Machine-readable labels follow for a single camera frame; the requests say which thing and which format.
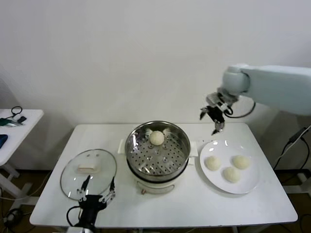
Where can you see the white steamed baozi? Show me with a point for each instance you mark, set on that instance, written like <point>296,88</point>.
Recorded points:
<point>232,174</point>
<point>213,163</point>
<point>241,161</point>
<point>156,138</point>

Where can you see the perforated steel steamer basket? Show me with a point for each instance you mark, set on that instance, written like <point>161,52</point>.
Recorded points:
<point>179,140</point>

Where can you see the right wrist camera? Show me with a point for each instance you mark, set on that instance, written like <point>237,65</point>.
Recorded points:
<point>212,98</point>

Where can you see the white round plate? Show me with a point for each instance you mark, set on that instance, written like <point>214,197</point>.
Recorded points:
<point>250,179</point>

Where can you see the white side table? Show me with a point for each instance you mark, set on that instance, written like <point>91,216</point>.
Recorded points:
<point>26,136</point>

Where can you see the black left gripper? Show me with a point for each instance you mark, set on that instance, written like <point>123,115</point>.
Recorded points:
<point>93,202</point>

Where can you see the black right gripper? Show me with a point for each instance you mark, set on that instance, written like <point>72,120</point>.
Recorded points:
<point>216,115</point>

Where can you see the white electric cooking pot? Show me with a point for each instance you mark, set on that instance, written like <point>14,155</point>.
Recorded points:
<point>155,187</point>

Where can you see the blue object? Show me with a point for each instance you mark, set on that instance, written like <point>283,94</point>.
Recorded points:
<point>3,140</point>

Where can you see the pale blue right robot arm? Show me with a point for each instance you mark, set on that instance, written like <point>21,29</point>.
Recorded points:
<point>274,87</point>

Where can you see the small black device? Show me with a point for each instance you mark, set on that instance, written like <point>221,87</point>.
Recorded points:
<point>22,119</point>

